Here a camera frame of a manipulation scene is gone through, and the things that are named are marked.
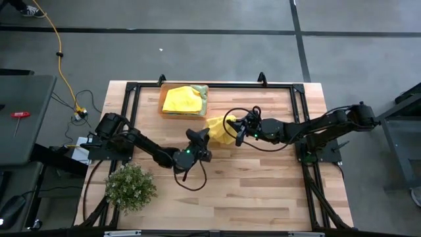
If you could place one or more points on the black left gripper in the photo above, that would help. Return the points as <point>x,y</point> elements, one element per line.
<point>192,156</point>

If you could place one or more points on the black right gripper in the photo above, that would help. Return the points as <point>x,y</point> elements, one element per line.
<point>264,128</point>

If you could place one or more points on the yellow microfiber towel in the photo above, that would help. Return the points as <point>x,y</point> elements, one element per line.
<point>215,131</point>
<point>182,100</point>

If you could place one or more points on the light green microfiber towel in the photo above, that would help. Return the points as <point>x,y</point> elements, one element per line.
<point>204,98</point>

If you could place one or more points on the orange plastic tray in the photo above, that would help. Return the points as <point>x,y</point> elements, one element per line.
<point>160,98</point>

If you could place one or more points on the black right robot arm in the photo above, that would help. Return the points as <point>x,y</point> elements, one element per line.
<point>329,123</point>

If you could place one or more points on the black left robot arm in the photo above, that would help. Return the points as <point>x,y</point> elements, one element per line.
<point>131,138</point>

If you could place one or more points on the small green potted plant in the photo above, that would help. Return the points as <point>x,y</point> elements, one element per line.
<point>130,187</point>

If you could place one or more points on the black clamp lever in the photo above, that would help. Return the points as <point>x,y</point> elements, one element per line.
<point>340,146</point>
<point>90,145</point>

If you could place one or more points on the white paper sheet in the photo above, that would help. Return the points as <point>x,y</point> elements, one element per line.
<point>80,154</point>

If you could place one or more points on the dark low desk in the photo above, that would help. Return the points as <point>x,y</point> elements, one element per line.
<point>56,161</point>

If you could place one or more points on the black side table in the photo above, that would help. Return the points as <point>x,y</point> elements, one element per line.
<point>399,154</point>

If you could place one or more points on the grey desk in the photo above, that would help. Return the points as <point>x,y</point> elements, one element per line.
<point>29,131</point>

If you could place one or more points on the black computer mouse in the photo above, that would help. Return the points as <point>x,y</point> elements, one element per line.
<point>13,207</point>

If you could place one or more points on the person's dark shoe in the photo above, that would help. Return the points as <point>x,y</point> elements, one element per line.
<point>31,12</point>

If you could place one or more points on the person's leg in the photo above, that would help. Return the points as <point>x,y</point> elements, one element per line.
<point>16,3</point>

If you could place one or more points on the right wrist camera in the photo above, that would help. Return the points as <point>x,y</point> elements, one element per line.
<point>239,138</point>

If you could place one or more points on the black frame hook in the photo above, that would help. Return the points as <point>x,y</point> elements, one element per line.
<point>160,80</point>
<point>262,78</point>

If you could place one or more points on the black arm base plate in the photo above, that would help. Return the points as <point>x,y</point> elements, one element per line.
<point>98,154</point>
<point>329,156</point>

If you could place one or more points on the silver aluminium bracket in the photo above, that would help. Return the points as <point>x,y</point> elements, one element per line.
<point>121,233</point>
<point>306,234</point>

